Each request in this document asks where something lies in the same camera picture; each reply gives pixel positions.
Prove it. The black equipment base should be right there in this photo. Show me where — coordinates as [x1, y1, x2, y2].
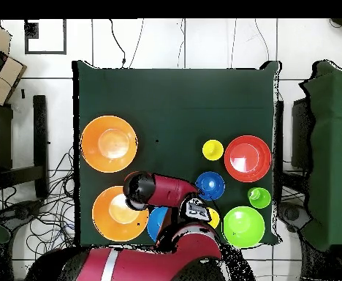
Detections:
[0, 199, 45, 225]
[277, 201, 311, 233]

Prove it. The tangle of floor cables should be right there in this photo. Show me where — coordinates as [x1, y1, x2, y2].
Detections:
[0, 146, 78, 281]

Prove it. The dark blue plastic bowl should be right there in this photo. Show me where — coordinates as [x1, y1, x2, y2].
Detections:
[194, 171, 227, 202]

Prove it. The red plastic bowl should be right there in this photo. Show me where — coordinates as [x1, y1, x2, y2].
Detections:
[224, 135, 273, 183]

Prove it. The black cable with plug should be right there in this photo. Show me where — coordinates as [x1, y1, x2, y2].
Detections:
[109, 18, 127, 69]

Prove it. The dark green tablecloth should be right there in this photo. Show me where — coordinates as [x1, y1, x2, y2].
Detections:
[72, 60, 281, 247]

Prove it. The black stand frame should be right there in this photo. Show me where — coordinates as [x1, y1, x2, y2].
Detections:
[0, 94, 50, 200]

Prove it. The black box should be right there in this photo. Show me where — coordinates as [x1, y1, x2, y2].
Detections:
[291, 97, 315, 171]

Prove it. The black square floor frame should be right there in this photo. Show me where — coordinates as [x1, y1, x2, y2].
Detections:
[24, 18, 67, 56]

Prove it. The green plastic bowl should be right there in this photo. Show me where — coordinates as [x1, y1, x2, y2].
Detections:
[221, 206, 266, 249]

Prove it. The light blue plastic bowl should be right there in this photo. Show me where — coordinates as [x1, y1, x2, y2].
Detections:
[146, 206, 172, 243]

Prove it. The yellow plastic cup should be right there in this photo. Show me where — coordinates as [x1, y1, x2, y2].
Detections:
[202, 139, 225, 162]
[205, 206, 221, 230]

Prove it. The orange plastic bowl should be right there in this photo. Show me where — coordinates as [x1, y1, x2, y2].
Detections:
[91, 185, 150, 242]
[80, 115, 139, 173]

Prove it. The green plastic cup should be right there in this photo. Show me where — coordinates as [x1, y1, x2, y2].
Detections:
[247, 187, 272, 209]

